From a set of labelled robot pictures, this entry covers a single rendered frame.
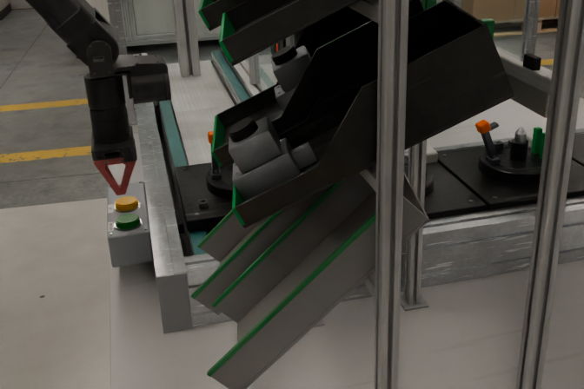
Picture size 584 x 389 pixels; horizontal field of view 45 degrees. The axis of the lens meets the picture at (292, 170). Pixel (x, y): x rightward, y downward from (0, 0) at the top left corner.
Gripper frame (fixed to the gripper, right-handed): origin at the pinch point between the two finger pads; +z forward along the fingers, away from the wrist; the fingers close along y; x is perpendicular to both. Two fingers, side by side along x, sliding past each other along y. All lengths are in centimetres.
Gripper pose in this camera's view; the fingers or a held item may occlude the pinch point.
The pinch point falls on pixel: (120, 189)
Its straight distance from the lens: 118.2
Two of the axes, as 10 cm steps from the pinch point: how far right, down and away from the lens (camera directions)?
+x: -9.7, 1.3, -2.1
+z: 0.4, 9.2, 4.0
